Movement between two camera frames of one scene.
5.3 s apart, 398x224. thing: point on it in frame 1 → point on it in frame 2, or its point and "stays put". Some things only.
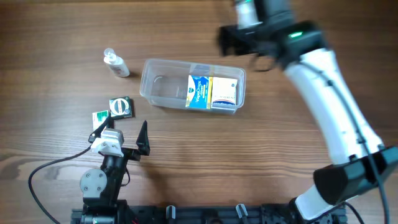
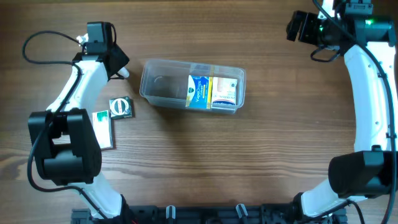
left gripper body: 129,152 → 117,59
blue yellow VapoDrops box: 199,91 stays put
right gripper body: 232,40 → 304,26
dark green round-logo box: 120,107 stays put
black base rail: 251,214 stays put
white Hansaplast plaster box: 224,90 stays put
